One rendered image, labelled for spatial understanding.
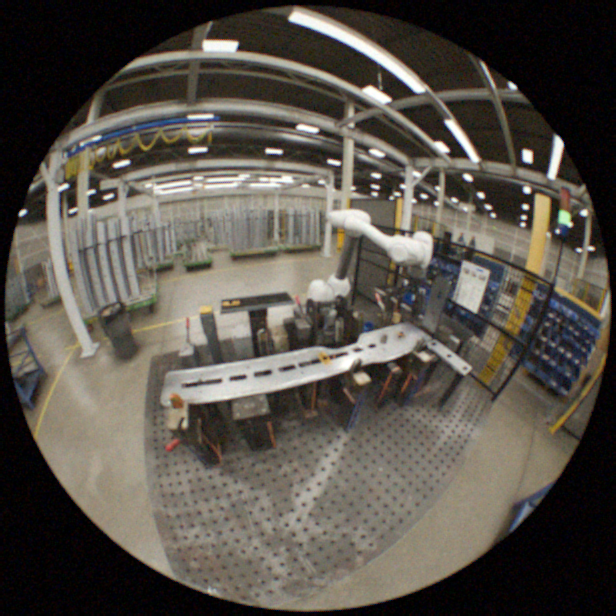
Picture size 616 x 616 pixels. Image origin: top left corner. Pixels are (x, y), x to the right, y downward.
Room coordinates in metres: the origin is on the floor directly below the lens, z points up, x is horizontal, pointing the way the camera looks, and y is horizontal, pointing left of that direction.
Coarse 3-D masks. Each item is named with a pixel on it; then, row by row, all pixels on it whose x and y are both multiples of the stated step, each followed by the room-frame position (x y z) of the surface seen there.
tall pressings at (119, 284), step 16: (80, 224) 2.12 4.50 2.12; (96, 224) 2.41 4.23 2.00; (112, 224) 2.61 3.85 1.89; (128, 224) 2.84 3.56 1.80; (80, 240) 2.08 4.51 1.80; (96, 240) 2.47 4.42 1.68; (128, 240) 2.79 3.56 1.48; (80, 256) 2.03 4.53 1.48; (96, 256) 2.40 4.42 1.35; (112, 256) 2.52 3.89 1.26; (128, 256) 2.74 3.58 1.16; (80, 272) 1.86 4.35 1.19; (96, 272) 2.23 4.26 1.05; (112, 272) 2.61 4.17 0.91; (128, 272) 2.69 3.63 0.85; (80, 288) 1.78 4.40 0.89; (96, 288) 2.15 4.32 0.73; (112, 288) 2.40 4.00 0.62; (128, 288) 2.78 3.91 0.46; (96, 304) 2.17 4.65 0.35
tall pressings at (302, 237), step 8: (288, 208) 8.81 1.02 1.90; (296, 208) 8.76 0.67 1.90; (304, 208) 8.96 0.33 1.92; (312, 208) 9.27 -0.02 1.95; (288, 216) 8.55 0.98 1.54; (296, 216) 8.76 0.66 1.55; (304, 216) 8.93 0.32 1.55; (312, 216) 8.90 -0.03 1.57; (288, 224) 8.75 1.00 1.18; (296, 224) 8.73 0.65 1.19; (304, 224) 8.89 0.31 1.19; (312, 224) 8.84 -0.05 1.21; (288, 232) 8.72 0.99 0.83; (296, 232) 8.70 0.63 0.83; (304, 232) 8.86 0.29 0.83; (312, 232) 9.18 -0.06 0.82; (288, 240) 8.66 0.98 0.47; (296, 240) 8.63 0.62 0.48; (304, 240) 8.85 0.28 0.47; (312, 240) 8.79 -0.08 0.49
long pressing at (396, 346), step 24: (360, 336) 0.82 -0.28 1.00; (408, 336) 0.83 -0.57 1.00; (264, 360) 0.62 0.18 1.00; (288, 360) 0.63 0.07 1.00; (336, 360) 0.64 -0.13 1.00; (384, 360) 0.64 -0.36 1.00; (168, 384) 0.40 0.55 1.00; (216, 384) 0.45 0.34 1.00; (240, 384) 0.47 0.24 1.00; (264, 384) 0.48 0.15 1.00; (288, 384) 0.49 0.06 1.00
